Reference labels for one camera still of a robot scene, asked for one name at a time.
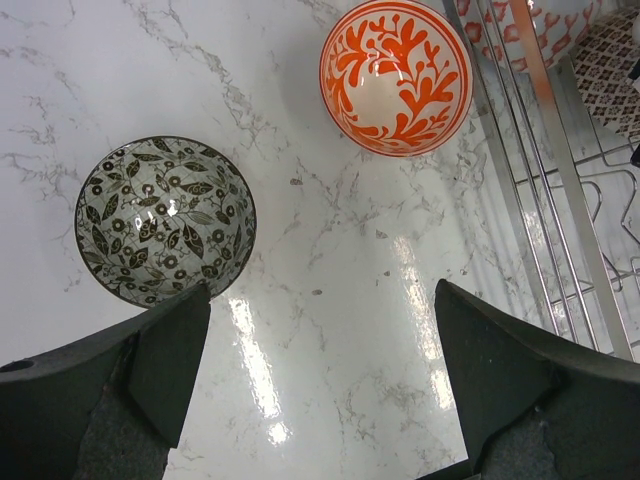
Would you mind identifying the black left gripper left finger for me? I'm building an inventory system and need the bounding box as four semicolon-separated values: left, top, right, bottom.
1;284;211;479

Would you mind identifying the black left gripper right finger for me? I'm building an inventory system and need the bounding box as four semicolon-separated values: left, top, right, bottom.
434;280;639;479

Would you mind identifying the orange floral white bowl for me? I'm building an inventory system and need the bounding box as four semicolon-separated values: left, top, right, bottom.
319;1;474;157

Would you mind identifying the brown dotted pattern bowl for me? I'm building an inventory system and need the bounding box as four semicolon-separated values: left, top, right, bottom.
573;5;639;142

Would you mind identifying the blue triangle pattern bowl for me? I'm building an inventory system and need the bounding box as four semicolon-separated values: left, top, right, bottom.
455;0;603;73

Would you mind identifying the dark grey bottom bowl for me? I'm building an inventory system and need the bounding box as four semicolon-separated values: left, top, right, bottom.
74;136;257;308

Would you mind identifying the stainless wire dish rack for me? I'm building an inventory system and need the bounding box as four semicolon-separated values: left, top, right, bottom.
444;1;639;361

